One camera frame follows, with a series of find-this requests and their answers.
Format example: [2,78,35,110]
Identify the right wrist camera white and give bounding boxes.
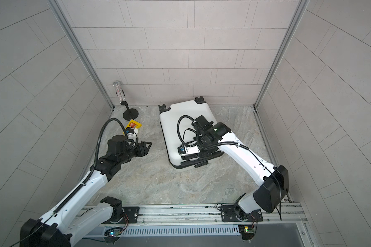
[178,145,200,156]

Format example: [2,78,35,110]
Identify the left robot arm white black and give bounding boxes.
[19,135,152,247]

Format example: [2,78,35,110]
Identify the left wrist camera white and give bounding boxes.
[126,127,138,143]

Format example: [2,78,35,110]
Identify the left circuit board with LED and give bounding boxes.
[104,227,124,239]

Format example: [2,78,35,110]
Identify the circuit board with led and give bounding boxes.
[238,225,256,241]
[104,227,124,239]

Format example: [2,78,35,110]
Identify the yellow triangular plastic piece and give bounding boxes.
[125,119,142,129]

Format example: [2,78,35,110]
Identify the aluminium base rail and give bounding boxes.
[46,202,308,229]

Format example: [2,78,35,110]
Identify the white hard-shell suitcase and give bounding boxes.
[159,96,224,171]

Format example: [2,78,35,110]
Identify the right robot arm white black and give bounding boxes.
[192,116,289,221]

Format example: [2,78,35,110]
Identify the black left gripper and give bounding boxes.
[118,141,154,165]

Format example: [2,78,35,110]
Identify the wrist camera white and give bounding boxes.
[178,145,200,156]
[126,127,138,143]

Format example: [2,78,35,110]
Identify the right circuit board with LED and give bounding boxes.
[238,225,256,241]

